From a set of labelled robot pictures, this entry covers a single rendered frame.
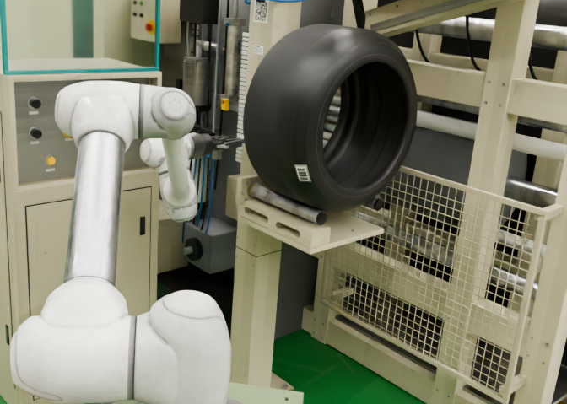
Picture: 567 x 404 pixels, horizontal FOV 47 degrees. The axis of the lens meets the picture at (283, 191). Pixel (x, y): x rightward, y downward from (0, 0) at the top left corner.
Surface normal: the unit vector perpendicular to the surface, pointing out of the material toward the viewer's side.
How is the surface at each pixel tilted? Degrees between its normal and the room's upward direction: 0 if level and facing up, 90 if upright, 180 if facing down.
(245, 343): 90
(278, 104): 76
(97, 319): 31
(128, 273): 90
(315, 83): 68
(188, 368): 89
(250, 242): 90
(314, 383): 0
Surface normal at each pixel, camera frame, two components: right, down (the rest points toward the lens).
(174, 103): 0.36, -0.08
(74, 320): 0.12, -0.62
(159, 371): 0.11, 0.20
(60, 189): 0.67, 0.27
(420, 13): -0.74, 0.15
